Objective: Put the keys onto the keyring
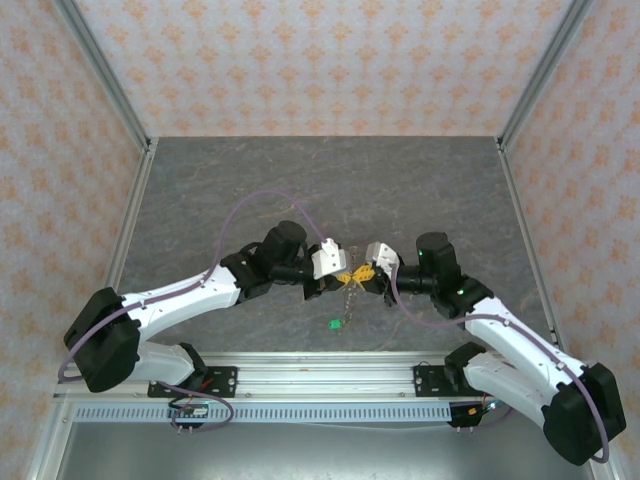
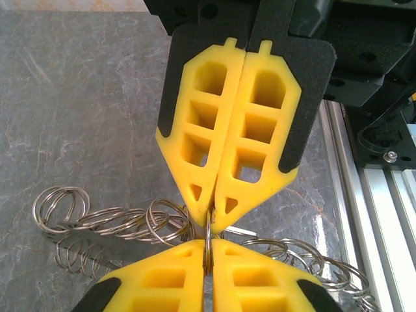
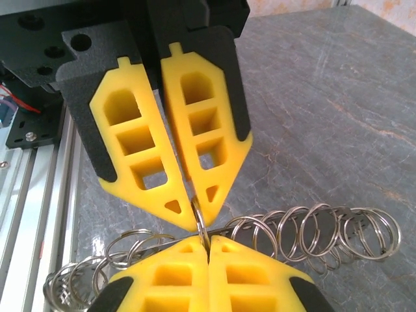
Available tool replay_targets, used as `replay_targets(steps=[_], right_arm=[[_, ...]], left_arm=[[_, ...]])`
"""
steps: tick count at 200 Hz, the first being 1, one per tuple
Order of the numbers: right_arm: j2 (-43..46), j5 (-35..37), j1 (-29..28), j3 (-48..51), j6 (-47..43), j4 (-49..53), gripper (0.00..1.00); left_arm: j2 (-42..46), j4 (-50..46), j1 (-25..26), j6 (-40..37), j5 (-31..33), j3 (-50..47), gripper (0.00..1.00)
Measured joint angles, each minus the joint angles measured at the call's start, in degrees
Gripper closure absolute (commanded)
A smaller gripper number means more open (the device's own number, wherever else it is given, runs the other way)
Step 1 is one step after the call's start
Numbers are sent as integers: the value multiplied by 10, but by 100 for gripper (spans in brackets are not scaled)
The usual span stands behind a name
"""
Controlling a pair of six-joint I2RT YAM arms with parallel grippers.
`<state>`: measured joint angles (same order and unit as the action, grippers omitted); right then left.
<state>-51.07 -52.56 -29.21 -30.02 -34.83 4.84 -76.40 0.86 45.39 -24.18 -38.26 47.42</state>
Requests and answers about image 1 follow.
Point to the aluminium frame post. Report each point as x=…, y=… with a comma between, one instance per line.
x=107, y=75
x=542, y=75

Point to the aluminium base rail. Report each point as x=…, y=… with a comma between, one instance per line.
x=325, y=375

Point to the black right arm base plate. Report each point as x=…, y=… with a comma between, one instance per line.
x=427, y=382

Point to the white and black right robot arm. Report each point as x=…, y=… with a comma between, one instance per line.
x=515, y=350

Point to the green key tag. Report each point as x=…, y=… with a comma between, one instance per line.
x=334, y=325

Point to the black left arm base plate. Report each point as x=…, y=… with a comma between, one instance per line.
x=222, y=382

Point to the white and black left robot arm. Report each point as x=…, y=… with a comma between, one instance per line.
x=175, y=305

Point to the grey metal sheet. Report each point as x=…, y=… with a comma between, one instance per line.
x=325, y=452

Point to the aluminium side rail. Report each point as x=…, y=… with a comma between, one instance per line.
x=530, y=240
x=122, y=240

